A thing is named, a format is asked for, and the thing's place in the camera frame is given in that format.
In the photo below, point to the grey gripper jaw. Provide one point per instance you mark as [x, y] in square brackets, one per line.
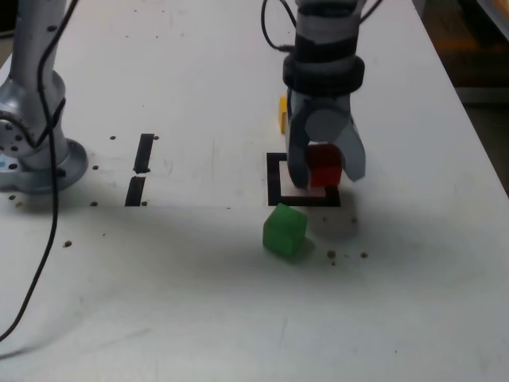
[354, 155]

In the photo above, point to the brown wooden furniture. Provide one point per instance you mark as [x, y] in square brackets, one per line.
[469, 47]

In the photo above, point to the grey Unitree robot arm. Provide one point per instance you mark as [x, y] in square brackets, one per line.
[36, 175]

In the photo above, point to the yellow cube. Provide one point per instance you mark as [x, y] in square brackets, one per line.
[283, 113]

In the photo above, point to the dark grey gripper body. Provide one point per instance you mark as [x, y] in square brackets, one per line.
[322, 98]

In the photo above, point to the green cube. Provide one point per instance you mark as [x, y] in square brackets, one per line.
[284, 232]

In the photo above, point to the black tape square outline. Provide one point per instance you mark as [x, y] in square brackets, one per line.
[274, 183]

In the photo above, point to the black tape strip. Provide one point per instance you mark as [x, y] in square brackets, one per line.
[139, 187]

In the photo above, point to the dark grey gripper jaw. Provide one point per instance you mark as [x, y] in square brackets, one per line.
[297, 159]

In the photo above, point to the red cube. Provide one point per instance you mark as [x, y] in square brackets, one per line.
[324, 169]

